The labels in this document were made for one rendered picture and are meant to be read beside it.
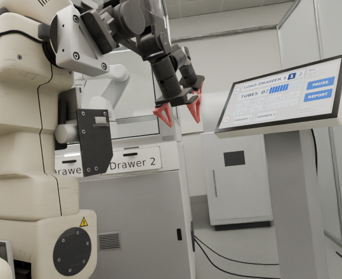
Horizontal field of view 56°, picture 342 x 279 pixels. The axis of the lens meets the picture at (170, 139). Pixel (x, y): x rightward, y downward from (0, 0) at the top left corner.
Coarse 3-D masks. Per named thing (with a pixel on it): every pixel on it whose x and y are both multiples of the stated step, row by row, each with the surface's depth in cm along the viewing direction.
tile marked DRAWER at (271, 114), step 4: (260, 112) 130; (264, 112) 129; (268, 112) 127; (272, 112) 126; (276, 112) 125; (256, 116) 131; (260, 116) 129; (264, 116) 127; (268, 116) 126; (272, 116) 125; (256, 120) 129; (260, 120) 128
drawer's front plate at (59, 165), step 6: (78, 156) 164; (60, 162) 165; (78, 162) 164; (60, 168) 165; (66, 168) 165; (72, 168) 165; (60, 174) 165; (72, 174) 165; (78, 174) 164; (96, 174) 164
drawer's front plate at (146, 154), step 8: (120, 152) 163; (128, 152) 163; (144, 152) 162; (152, 152) 162; (112, 160) 163; (120, 160) 163; (128, 160) 163; (136, 160) 162; (144, 160) 162; (152, 160) 162; (160, 160) 161; (112, 168) 163; (120, 168) 163; (128, 168) 163; (136, 168) 162; (144, 168) 162; (152, 168) 162
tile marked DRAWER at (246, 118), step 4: (236, 116) 139; (240, 116) 137; (244, 116) 135; (248, 116) 134; (252, 116) 132; (236, 120) 137; (240, 120) 136; (244, 120) 134; (248, 120) 132; (232, 124) 137; (236, 124) 136
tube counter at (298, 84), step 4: (300, 80) 127; (284, 84) 131; (288, 84) 130; (292, 84) 128; (296, 84) 127; (300, 84) 125; (264, 88) 138; (268, 88) 136; (272, 88) 135; (276, 88) 133; (280, 88) 131; (284, 88) 130; (288, 88) 128; (292, 88) 127; (296, 88) 126; (264, 92) 136; (268, 92) 135; (272, 92) 133; (276, 92) 131
